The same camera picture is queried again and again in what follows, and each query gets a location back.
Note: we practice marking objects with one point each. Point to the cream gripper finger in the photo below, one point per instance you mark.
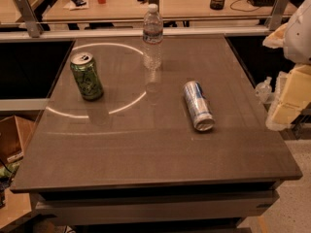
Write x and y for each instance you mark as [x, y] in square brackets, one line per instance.
[275, 40]
[292, 96]

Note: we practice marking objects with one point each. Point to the silver blue redbull can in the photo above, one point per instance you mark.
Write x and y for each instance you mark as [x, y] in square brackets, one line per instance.
[198, 107]

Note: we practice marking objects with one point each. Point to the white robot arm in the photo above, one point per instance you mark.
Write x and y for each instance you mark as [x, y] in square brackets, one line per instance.
[297, 38]

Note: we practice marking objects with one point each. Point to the green soda can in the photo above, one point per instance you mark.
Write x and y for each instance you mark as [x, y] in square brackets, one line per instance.
[83, 67]

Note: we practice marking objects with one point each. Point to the small clear sanitizer bottle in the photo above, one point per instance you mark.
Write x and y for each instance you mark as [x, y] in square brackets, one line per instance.
[263, 90]

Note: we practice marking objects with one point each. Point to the black mesh cup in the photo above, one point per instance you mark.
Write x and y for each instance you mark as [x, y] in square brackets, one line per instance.
[217, 4]

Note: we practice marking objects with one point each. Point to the clear plastic water bottle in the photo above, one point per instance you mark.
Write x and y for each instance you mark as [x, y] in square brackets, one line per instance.
[152, 37]

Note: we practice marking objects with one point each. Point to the cardboard box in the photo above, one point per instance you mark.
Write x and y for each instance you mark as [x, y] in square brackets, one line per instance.
[15, 135]

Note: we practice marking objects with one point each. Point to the right metal bracket post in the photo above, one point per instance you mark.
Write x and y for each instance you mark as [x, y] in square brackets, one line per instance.
[275, 18]

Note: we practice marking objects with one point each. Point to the horizontal metal rail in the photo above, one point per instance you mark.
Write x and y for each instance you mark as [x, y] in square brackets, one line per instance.
[257, 30]

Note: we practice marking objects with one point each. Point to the left metal bracket post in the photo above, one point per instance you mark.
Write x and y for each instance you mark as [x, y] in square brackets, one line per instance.
[32, 24]

